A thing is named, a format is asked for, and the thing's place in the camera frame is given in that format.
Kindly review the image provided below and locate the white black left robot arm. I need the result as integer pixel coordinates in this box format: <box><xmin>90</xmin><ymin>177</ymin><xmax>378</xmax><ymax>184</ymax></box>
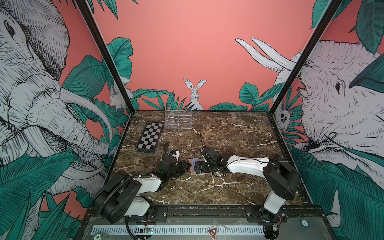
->
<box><xmin>93</xmin><ymin>161</ymin><xmax>191</xmax><ymax>224</ymax></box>

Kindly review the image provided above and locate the black corner frame post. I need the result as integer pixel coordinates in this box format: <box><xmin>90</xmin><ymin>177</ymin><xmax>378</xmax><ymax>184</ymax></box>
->
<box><xmin>75</xmin><ymin>0</ymin><xmax>135</xmax><ymax>115</ymax></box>
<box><xmin>269</xmin><ymin>0</ymin><xmax>342</xmax><ymax>115</ymax></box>

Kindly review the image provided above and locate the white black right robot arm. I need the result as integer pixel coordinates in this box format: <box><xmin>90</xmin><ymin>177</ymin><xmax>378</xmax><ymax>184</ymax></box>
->
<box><xmin>189</xmin><ymin>154</ymin><xmax>301</xmax><ymax>223</ymax></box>

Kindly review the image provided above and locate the red triangle warning sticker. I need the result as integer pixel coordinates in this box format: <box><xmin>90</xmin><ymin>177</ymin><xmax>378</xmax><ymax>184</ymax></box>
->
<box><xmin>206</xmin><ymin>226</ymin><xmax>219</xmax><ymax>240</ymax></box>

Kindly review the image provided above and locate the black corner frame post right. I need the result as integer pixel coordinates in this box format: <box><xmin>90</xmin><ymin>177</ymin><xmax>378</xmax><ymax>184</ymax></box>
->
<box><xmin>269</xmin><ymin>0</ymin><xmax>342</xmax><ymax>115</ymax></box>

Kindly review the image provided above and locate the black front mounting rail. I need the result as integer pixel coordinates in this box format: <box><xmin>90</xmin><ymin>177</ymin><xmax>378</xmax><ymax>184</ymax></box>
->
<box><xmin>82</xmin><ymin>199</ymin><xmax>329</xmax><ymax>227</ymax></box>

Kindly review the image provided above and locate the clear acrylic organizer box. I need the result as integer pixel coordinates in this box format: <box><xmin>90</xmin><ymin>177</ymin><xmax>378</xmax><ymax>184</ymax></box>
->
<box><xmin>165</xmin><ymin>110</ymin><xmax>193</xmax><ymax>130</ymax></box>

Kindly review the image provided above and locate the black white checkered board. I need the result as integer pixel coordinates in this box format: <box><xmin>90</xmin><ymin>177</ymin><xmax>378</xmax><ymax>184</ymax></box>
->
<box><xmin>136</xmin><ymin>121</ymin><xmax>164</xmax><ymax>154</ymax></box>

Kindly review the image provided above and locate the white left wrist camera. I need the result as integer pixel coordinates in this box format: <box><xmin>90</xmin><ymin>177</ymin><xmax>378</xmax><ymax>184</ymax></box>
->
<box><xmin>168</xmin><ymin>150</ymin><xmax>180</xmax><ymax>161</ymax></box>

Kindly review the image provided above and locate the black corner frame post left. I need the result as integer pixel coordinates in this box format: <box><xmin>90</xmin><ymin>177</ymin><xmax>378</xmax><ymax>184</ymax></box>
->
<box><xmin>75</xmin><ymin>0</ymin><xmax>135</xmax><ymax>115</ymax></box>

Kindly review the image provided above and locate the white perforated cable tray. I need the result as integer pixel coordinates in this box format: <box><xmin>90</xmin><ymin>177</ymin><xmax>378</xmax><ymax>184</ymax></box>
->
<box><xmin>90</xmin><ymin>225</ymin><xmax>264</xmax><ymax>236</ymax></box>

